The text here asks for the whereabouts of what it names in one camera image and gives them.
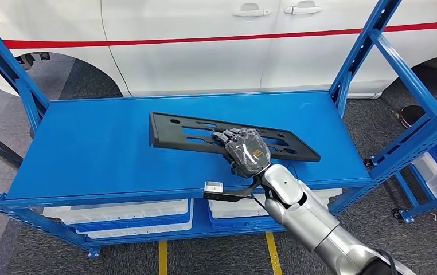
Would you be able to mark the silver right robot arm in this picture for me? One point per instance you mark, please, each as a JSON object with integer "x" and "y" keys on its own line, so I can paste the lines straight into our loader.
{"x": 309, "y": 216}

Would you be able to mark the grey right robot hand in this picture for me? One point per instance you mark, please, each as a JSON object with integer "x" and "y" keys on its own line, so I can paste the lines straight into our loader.
{"x": 247, "y": 153}

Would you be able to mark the blue metal shelf rack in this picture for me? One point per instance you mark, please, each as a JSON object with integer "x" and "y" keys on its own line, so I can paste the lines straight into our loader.
{"x": 89, "y": 151}

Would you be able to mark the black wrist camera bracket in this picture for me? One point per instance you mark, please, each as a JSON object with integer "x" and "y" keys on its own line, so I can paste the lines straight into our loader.
{"x": 226, "y": 196}

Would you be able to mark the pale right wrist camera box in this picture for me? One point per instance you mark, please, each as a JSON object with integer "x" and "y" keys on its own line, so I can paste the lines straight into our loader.
{"x": 213, "y": 187}

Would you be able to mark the black plastic panel part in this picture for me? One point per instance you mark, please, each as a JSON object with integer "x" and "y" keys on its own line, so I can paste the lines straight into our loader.
{"x": 165, "y": 133}

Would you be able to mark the yellow floor tape square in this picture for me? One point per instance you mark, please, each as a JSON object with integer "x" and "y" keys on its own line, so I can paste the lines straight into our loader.
{"x": 162, "y": 258}

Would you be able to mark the blue wheeled shelf rack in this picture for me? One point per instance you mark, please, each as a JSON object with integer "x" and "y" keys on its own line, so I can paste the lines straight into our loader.
{"x": 412, "y": 210}

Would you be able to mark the white car with red stripe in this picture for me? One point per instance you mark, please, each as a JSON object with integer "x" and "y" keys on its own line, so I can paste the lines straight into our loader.
{"x": 184, "y": 64}

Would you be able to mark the black round floor base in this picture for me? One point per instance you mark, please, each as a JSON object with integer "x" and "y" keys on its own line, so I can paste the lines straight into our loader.
{"x": 410, "y": 115}

